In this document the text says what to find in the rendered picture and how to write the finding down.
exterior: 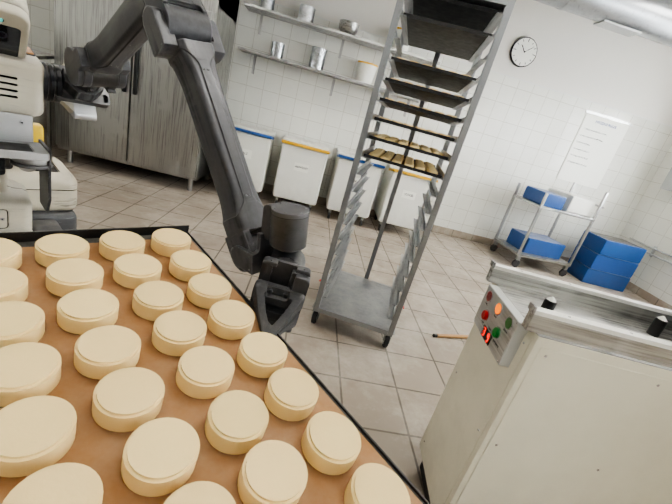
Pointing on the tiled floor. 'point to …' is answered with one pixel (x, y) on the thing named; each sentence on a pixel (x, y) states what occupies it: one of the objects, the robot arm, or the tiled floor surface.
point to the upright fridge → (138, 97)
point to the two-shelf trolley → (548, 234)
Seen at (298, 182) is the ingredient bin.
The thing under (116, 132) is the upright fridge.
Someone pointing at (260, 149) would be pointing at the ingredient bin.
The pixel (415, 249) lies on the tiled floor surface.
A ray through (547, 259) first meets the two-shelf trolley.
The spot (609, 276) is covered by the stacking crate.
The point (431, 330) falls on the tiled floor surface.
